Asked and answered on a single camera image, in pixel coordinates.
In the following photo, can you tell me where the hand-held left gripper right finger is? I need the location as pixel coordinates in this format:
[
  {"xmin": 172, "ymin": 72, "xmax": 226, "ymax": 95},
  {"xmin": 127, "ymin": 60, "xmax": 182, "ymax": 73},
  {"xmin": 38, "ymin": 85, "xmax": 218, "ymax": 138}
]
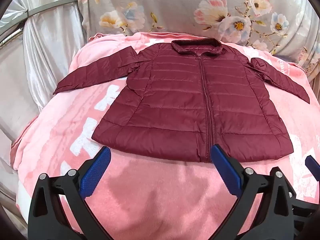
[{"xmin": 211, "ymin": 144, "xmax": 297, "ymax": 240}]

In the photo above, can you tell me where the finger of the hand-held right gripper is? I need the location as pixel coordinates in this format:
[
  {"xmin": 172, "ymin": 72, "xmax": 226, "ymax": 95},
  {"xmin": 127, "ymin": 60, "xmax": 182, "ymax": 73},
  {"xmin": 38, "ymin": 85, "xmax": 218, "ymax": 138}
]
[
  {"xmin": 305, "ymin": 155, "xmax": 320, "ymax": 182},
  {"xmin": 287, "ymin": 192, "xmax": 318, "ymax": 230}
]

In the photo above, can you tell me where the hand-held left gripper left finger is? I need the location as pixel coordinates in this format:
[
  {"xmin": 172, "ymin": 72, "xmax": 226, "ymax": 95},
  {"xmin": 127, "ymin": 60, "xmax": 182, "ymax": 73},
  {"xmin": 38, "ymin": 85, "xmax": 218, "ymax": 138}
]
[{"xmin": 28, "ymin": 146, "xmax": 112, "ymax": 240}]

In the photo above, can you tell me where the maroon puffer jacket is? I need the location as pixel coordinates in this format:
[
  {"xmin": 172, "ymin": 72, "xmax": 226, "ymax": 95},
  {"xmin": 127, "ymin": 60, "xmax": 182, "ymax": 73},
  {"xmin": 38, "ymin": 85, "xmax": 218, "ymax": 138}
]
[{"xmin": 53, "ymin": 38, "xmax": 310, "ymax": 163}]

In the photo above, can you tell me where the pink blanket with white print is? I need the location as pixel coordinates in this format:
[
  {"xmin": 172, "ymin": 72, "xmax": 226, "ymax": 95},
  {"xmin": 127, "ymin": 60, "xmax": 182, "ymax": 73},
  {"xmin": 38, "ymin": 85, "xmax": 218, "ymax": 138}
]
[{"xmin": 10, "ymin": 31, "xmax": 320, "ymax": 240}]

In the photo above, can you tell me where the white satin curtain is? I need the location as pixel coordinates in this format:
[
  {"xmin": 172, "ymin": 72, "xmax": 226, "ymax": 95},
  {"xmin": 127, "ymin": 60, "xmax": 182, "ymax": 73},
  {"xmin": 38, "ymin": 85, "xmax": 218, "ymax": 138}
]
[{"xmin": 0, "ymin": 0, "xmax": 84, "ymax": 180}]

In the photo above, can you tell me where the grey floral quilt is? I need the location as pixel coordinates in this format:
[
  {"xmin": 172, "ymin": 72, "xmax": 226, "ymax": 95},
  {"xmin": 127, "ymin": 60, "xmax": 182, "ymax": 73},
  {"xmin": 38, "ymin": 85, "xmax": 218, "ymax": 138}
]
[{"xmin": 77, "ymin": 0, "xmax": 320, "ymax": 83}]

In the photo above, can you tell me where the grey curtain strap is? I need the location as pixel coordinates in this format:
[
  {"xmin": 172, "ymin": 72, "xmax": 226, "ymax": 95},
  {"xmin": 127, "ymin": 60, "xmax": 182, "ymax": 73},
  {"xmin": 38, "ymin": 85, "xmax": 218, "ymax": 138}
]
[{"xmin": 0, "ymin": 0, "xmax": 78, "ymax": 28}]

